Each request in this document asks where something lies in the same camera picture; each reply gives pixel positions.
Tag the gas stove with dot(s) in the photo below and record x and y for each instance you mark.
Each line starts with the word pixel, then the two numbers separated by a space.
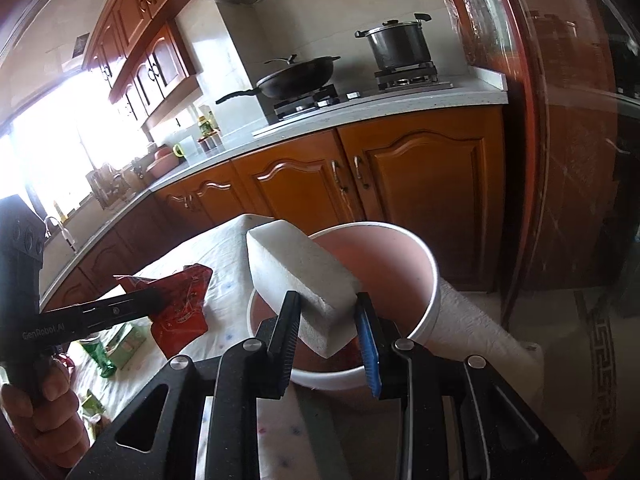
pixel 350 100

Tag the white foam block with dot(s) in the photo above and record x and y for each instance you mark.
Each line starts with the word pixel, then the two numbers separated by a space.
pixel 300 270

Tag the green cup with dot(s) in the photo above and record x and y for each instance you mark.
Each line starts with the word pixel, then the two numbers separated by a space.
pixel 177 150

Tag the floral white tablecloth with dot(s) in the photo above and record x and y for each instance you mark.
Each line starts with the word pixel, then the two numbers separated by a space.
pixel 225 275

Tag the pink basin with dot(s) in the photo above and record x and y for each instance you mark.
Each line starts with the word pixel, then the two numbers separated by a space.
pixel 164 162

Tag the person's left hand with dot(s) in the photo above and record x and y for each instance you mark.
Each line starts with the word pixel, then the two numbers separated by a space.
pixel 55 420

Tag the green paper packet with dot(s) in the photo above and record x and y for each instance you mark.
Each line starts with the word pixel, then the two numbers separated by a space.
pixel 127 345

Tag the wooden glass display cabinet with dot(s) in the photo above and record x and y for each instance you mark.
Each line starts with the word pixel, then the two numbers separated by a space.
pixel 565 135

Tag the sink faucet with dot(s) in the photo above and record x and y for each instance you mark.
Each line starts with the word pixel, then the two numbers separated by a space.
pixel 65 232

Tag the white bin with pink inside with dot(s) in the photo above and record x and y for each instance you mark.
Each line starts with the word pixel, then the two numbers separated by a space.
pixel 422 285

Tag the wooden lower cabinets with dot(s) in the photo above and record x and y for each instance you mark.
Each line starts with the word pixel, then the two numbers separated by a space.
pixel 425 185

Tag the small green packet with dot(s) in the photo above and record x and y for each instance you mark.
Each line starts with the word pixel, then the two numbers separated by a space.
pixel 94 404

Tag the spice jars set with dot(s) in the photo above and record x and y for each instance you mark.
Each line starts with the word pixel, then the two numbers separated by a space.
pixel 210 141

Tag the red snack wrapper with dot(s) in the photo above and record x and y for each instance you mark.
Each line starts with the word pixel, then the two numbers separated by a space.
pixel 182 310

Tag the wooden upper cabinets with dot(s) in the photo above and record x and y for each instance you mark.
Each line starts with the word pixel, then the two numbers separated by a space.
pixel 130 15

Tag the steel pot with lid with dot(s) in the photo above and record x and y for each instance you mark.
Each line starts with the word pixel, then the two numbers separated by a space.
pixel 397 45

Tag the grey kitchen countertop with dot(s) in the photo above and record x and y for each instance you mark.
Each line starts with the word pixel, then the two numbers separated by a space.
pixel 440 94

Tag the black wok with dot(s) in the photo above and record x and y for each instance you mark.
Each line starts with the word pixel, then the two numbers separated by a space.
pixel 295 77

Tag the white textured cloth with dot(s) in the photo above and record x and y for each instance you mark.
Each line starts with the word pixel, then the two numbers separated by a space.
pixel 480 330

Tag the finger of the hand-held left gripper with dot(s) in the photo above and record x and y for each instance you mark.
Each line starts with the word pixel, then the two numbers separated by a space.
pixel 120 310

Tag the dish rack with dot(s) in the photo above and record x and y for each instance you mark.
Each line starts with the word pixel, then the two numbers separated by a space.
pixel 107 185

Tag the wooden cabinets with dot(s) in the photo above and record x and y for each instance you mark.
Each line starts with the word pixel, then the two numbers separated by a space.
pixel 130 15
pixel 425 185

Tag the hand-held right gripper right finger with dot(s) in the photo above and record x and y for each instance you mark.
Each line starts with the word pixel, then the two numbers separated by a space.
pixel 369 355

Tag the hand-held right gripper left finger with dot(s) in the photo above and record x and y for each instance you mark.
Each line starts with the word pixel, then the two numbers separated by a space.
pixel 284 345

